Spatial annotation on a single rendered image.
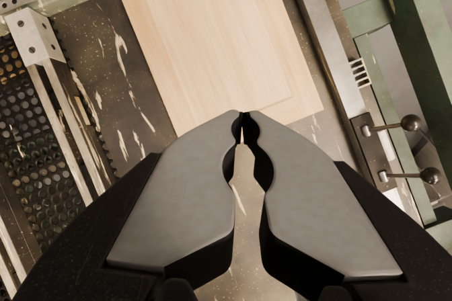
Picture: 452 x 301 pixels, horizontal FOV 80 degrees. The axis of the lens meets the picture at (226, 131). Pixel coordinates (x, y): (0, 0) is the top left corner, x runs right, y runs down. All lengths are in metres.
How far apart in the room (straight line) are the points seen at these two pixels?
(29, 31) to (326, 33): 0.70
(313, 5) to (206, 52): 0.29
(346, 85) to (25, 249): 0.90
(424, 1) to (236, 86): 0.49
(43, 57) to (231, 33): 0.45
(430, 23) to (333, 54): 0.24
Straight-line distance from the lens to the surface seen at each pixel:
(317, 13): 0.75
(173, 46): 0.73
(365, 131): 0.73
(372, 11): 0.89
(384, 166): 0.78
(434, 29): 0.86
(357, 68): 0.77
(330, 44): 0.74
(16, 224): 0.90
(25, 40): 0.81
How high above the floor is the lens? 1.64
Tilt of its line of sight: 34 degrees down
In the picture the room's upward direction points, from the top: 159 degrees clockwise
